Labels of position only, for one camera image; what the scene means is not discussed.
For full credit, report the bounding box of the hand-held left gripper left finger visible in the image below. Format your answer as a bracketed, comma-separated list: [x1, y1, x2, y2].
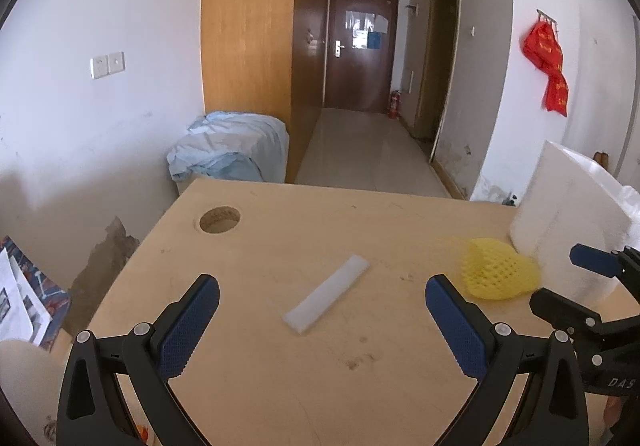
[57, 273, 221, 446]

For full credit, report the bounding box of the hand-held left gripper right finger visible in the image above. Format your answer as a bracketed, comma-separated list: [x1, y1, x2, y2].
[425, 275, 590, 446]

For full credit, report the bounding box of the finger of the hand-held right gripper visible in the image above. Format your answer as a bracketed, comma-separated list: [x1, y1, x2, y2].
[570, 243, 640, 299]
[529, 289, 601, 344]

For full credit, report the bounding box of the white foam box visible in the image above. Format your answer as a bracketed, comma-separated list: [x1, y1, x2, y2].
[509, 140, 640, 307]

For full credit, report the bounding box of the yellow foam fruit net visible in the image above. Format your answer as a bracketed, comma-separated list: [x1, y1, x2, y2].
[452, 236, 542, 301]

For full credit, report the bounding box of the white foam strip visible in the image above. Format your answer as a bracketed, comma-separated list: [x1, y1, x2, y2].
[281, 253, 372, 333]

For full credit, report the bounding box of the red blue patterned book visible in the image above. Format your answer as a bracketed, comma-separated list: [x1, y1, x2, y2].
[0, 236, 71, 352]

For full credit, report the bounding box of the red printed bag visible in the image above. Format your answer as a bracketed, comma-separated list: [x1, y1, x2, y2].
[542, 71, 569, 118]
[522, 20, 565, 77]

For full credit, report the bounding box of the light blue bed sheet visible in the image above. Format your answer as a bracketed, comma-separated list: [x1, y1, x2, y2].
[166, 111, 290, 184]

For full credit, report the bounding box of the printed paper sheet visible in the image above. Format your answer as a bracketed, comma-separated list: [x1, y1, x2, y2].
[0, 246, 51, 344]

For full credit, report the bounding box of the brown side door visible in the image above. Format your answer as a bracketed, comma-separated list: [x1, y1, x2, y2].
[415, 0, 462, 162]

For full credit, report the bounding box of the dark brown entrance door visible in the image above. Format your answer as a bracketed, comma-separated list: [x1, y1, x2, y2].
[322, 0, 401, 114]

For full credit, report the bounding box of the wooden wardrobe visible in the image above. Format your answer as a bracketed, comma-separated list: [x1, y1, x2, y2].
[201, 0, 332, 184]

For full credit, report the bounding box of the clear plastic sheet notice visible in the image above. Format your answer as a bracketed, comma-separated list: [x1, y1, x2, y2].
[345, 10, 377, 34]

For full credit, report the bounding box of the white double wall outlet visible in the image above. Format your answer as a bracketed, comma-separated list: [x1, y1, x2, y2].
[90, 51, 125, 80]

